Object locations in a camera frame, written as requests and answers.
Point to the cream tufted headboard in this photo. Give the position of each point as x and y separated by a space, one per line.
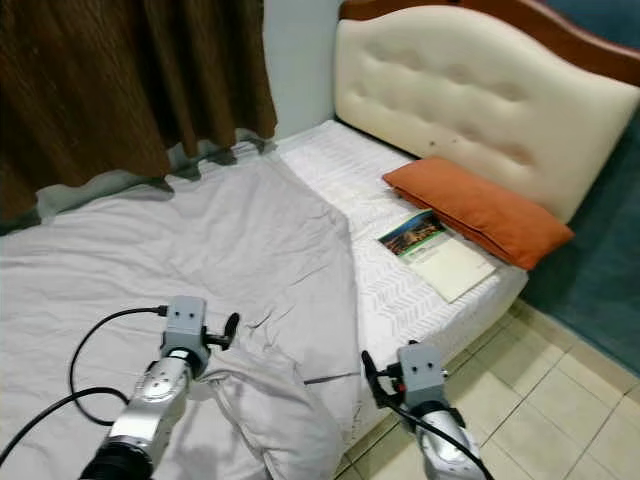
480 90

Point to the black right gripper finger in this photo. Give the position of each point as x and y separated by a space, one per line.
371 376

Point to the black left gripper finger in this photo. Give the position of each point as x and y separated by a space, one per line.
231 329

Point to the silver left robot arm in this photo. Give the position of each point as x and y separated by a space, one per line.
150 400

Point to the white book with photo cover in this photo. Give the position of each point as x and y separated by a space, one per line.
445 262

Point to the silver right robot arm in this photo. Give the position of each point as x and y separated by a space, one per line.
445 440

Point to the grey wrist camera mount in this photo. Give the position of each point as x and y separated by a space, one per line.
187 320
421 372

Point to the orange pillow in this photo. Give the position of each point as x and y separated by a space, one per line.
485 210

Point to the brown curtain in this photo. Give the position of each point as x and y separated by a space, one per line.
130 90

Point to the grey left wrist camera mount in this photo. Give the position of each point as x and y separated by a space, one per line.
187 320

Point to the grey blanket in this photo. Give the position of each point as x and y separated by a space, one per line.
160 250

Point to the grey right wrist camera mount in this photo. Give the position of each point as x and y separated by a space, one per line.
421 372

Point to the white patterned mattress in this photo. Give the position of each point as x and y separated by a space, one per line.
390 280

